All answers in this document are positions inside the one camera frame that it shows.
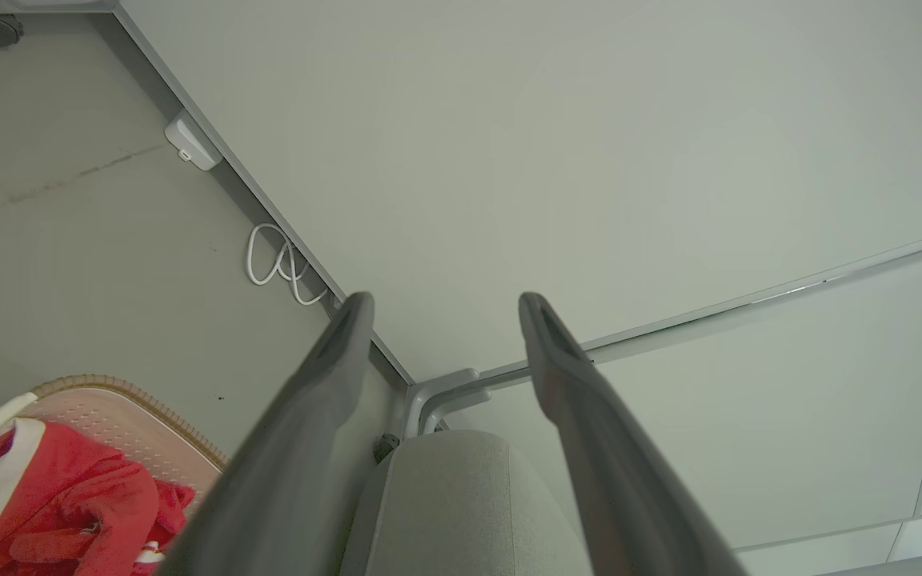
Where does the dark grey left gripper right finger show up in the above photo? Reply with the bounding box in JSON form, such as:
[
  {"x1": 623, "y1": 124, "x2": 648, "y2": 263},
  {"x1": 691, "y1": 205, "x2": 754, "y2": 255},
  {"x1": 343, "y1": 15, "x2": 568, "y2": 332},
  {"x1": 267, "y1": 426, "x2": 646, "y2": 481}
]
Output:
[{"x1": 518, "y1": 291, "x2": 750, "y2": 576}]

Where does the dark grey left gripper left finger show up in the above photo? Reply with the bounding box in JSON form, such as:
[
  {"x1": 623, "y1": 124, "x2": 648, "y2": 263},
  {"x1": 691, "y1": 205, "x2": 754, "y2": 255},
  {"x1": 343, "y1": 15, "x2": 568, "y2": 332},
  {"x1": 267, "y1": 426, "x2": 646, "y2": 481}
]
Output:
[{"x1": 158, "y1": 292, "x2": 376, "y2": 576}]

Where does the red garment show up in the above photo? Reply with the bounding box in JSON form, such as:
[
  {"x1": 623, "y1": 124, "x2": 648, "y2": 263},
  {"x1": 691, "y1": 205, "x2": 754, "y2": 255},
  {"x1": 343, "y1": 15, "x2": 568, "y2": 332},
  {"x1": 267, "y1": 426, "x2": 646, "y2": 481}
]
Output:
[
  {"x1": 0, "y1": 418, "x2": 161, "y2": 576},
  {"x1": 131, "y1": 478, "x2": 197, "y2": 576}
]

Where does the grey fabric sofa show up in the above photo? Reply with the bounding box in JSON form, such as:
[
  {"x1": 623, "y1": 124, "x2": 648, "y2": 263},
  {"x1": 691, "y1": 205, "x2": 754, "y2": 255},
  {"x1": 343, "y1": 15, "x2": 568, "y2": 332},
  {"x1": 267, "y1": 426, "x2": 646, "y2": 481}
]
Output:
[{"x1": 339, "y1": 430, "x2": 591, "y2": 576}]

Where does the white laundry basket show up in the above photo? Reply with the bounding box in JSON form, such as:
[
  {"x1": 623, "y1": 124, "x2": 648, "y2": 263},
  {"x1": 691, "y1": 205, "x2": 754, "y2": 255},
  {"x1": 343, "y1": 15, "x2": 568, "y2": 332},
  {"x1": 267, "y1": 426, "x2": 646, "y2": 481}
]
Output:
[{"x1": 0, "y1": 374, "x2": 228, "y2": 576}]

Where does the silver metal trim strip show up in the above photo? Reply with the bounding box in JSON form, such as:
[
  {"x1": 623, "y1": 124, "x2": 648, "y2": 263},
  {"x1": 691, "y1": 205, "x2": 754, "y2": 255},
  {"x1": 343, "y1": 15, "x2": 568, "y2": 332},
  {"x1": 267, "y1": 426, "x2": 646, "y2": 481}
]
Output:
[{"x1": 477, "y1": 224, "x2": 922, "y2": 386}]

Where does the grey skirting strip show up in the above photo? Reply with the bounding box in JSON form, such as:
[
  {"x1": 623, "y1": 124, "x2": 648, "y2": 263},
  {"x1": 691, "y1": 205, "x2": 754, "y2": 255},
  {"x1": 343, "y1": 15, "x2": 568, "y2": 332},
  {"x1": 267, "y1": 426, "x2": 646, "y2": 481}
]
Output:
[{"x1": 112, "y1": 0, "x2": 416, "y2": 386}]

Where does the grey metal corner bracket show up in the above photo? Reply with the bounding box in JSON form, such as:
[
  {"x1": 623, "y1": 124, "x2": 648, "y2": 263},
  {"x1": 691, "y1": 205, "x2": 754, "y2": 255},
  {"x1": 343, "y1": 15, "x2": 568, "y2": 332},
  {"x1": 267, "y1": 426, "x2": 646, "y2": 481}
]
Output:
[{"x1": 403, "y1": 368, "x2": 494, "y2": 440}]

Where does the white looped cable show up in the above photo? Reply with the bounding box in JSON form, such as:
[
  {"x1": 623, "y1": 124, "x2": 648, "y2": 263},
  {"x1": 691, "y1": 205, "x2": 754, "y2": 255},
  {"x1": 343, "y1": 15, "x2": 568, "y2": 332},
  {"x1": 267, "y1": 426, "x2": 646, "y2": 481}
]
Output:
[{"x1": 246, "y1": 222, "x2": 331, "y2": 307}]

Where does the white wall plug box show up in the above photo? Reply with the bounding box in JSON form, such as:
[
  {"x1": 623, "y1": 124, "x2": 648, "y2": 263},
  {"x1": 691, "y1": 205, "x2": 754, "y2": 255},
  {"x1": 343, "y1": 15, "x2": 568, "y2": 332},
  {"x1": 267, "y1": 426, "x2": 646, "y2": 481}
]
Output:
[{"x1": 163, "y1": 110, "x2": 224, "y2": 172}]

